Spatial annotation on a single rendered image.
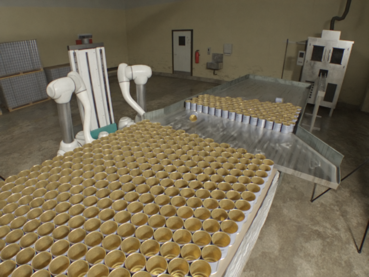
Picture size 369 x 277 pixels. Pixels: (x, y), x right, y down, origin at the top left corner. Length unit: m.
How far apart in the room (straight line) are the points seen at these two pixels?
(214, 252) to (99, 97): 1.88
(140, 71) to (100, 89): 0.51
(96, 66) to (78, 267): 1.81
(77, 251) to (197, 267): 0.43
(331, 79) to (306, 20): 2.35
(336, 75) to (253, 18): 3.51
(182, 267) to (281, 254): 1.61
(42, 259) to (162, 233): 0.44
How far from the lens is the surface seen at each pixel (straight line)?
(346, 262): 2.53
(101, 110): 2.28
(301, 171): 1.38
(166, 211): 0.90
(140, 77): 1.99
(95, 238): 0.86
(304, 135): 1.76
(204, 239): 0.82
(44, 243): 0.92
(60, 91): 1.66
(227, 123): 1.85
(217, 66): 8.10
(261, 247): 2.24
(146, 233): 0.84
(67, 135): 1.87
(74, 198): 1.02
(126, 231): 0.86
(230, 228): 0.87
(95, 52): 2.18
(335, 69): 6.18
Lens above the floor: 1.80
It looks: 28 degrees down
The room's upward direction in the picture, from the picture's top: straight up
